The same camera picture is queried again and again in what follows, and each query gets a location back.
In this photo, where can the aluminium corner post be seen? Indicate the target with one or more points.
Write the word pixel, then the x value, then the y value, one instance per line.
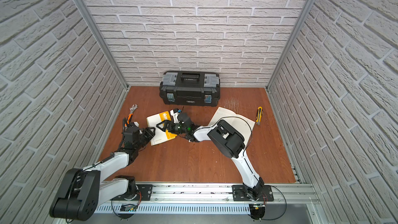
pixel 293 36
pixel 90 21

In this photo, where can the left aluminium corner post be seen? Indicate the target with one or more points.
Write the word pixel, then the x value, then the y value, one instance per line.
pixel 90 21

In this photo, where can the yellow utility knife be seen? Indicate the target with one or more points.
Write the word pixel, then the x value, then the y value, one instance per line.
pixel 259 115

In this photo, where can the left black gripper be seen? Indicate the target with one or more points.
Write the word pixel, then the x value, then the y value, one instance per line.
pixel 144 135

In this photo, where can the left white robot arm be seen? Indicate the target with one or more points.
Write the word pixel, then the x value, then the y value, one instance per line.
pixel 83 190

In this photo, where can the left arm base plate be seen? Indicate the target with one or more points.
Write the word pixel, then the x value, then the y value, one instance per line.
pixel 143 192

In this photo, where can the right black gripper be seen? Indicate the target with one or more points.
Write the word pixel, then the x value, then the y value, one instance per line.
pixel 167 125

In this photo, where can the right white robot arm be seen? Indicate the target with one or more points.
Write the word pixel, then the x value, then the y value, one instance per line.
pixel 231 133

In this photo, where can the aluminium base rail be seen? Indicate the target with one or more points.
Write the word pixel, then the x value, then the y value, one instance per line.
pixel 203 198

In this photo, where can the black plastic toolbox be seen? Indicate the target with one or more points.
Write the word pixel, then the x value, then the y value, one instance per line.
pixel 190 88

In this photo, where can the right aluminium corner post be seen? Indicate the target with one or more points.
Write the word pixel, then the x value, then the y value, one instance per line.
pixel 293 36

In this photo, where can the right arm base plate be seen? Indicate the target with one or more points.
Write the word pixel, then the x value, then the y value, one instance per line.
pixel 244 193

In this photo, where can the orange handled adjustable wrench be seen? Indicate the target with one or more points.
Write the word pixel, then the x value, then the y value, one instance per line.
pixel 129 120

